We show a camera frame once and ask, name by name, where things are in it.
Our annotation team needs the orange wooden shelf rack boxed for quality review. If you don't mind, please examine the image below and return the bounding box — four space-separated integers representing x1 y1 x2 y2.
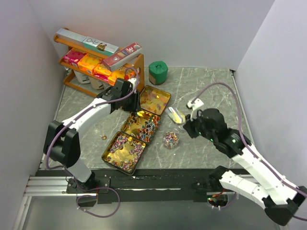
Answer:
53 34 145 97

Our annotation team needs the tin of swirl lollipops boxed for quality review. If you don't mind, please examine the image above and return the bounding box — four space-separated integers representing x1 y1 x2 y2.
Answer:
101 131 146 175

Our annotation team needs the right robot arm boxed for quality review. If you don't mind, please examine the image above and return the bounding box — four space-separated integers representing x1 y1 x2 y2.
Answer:
183 108 307 226

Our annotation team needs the tin of round lollipops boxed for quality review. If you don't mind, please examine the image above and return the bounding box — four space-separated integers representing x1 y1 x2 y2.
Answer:
121 110 161 144

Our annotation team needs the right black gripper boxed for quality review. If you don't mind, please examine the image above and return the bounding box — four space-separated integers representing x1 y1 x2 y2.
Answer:
183 110 216 142

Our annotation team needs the green covered jar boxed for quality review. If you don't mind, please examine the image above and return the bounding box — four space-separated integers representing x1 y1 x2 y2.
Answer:
148 61 168 85

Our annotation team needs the tin of pastel candies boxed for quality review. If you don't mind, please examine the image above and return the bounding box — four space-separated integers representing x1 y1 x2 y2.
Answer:
140 85 171 115

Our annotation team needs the red white long box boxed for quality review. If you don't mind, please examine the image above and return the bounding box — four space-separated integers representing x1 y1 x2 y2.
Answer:
102 42 142 71

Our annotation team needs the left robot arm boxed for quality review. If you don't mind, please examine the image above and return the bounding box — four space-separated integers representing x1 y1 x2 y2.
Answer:
43 78 141 193

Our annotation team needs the orange snack box left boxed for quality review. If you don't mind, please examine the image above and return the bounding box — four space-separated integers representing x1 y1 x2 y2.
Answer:
77 54 102 75

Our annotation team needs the white teal cat box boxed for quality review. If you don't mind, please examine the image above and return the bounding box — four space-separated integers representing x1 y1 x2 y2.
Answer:
83 37 119 57

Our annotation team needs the orange snack box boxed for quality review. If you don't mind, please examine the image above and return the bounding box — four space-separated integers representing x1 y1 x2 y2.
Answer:
77 54 102 75
108 67 135 86

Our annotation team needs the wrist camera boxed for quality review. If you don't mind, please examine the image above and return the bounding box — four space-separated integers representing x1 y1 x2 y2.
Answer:
186 98 205 117
127 77 139 92

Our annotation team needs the orange snack box right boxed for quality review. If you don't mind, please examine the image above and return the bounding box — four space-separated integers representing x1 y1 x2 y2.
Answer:
108 67 135 86

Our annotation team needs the grey long box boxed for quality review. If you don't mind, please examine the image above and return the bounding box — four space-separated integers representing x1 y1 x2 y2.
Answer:
56 28 86 46

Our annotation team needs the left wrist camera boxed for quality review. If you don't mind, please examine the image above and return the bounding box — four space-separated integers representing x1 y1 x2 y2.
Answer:
127 77 139 92

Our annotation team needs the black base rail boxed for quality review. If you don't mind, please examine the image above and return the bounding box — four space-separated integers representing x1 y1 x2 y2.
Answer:
66 169 228 204

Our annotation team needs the clear plastic cup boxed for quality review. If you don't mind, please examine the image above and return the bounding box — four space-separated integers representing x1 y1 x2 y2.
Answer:
163 129 179 150

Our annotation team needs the metal candy scoop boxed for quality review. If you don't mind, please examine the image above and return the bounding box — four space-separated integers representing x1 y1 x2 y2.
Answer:
165 106 186 125

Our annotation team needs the yellow pink snack box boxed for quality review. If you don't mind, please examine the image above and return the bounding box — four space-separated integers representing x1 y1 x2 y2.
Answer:
94 63 112 82

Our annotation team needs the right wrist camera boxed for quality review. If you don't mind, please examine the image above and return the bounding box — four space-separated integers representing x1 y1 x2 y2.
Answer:
186 98 205 117

